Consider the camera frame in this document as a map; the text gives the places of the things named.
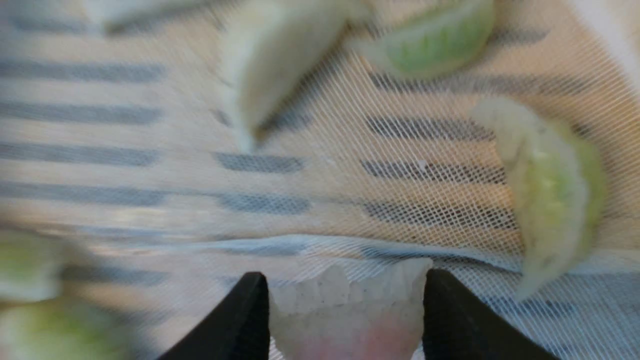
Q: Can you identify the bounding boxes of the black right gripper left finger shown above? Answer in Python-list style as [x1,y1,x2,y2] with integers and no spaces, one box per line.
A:
[158,272,271,360]

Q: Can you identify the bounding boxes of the green dumpling back right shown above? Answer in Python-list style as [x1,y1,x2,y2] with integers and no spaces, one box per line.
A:
[470,96,608,301]

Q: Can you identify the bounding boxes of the white dumpling back middle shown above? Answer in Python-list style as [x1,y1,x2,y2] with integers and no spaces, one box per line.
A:
[219,0,374,153]

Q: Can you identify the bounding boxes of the pink dumpling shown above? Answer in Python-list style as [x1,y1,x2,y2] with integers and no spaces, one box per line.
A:
[269,258,434,360]

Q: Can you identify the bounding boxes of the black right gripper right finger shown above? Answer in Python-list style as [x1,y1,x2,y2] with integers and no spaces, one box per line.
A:
[422,268,557,360]

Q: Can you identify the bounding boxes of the green dumpling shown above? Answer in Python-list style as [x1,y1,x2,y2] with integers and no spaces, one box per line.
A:
[0,229,69,303]
[350,0,497,81]
[470,96,608,301]

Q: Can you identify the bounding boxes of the white mesh steamer liner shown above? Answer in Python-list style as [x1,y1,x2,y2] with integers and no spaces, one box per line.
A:
[1,0,639,360]

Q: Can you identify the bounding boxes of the green dumpling front left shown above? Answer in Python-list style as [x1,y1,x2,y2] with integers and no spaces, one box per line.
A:
[0,229,69,303]

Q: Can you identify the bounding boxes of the green dumpling back middle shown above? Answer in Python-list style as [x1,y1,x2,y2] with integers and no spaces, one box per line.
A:
[350,0,497,81]

